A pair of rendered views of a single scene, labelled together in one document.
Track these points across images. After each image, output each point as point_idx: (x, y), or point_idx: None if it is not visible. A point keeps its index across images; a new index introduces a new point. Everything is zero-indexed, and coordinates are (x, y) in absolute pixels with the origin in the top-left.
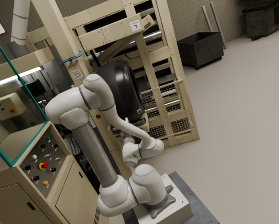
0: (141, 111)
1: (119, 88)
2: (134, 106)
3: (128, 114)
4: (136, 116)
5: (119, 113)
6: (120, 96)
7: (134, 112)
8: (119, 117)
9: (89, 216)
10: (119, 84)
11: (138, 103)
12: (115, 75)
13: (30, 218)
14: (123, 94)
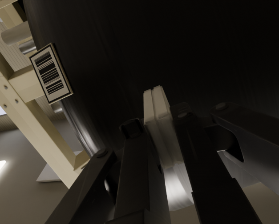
0: (35, 62)
1: (186, 203)
2: (96, 132)
3: (133, 68)
4: (62, 20)
5: (207, 76)
6: (190, 185)
7: (89, 79)
8: (213, 33)
9: None
10: (187, 205)
11: (71, 127)
12: None
13: None
14: (172, 195)
